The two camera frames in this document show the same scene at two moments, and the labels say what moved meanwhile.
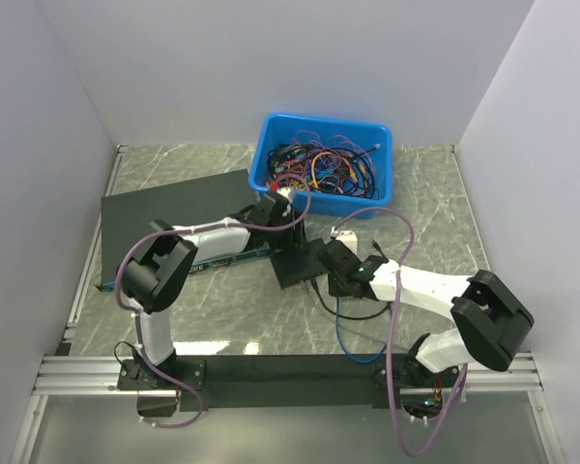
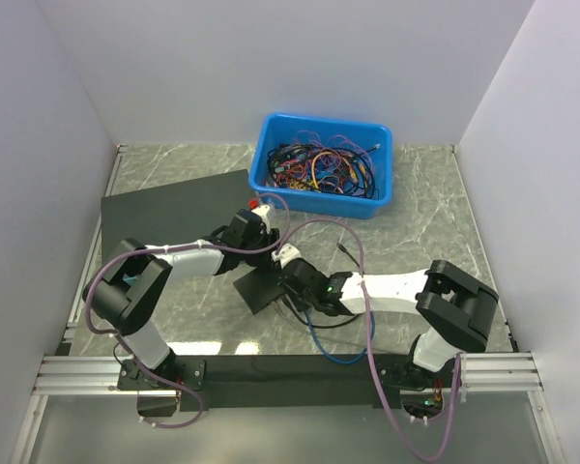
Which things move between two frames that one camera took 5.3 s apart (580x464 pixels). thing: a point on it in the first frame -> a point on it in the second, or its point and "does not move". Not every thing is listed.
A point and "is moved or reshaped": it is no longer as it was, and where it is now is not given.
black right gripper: [334, 289] -> [300, 304]
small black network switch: [295, 265] is moved or reshaped
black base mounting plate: [252, 383] does not move
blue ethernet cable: [362, 361] -> [343, 361]
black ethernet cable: [336, 313] is moved or reshaped
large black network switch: [128, 216] does not move
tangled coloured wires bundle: [332, 165] does not move
